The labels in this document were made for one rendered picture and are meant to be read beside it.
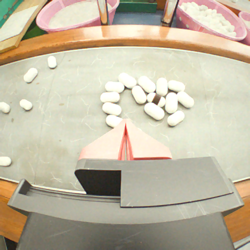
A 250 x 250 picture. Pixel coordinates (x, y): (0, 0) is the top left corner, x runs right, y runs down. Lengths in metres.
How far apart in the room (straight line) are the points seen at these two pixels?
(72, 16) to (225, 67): 0.49
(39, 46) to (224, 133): 0.46
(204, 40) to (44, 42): 0.39
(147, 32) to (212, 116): 0.23
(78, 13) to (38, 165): 0.46
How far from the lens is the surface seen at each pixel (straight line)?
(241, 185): 0.30
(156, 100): 0.20
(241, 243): 0.53
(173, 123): 0.20
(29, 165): 0.27
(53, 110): 0.25
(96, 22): 0.38
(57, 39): 0.34
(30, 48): 0.38
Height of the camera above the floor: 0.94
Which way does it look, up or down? 77 degrees down
